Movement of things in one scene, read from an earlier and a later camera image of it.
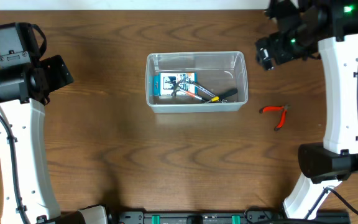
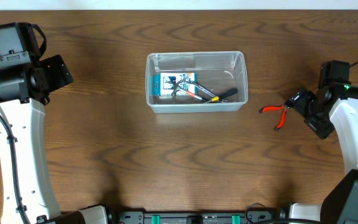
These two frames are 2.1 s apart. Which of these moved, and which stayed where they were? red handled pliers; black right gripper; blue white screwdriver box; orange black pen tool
Moved: black right gripper
Stayed: red handled pliers; blue white screwdriver box; orange black pen tool
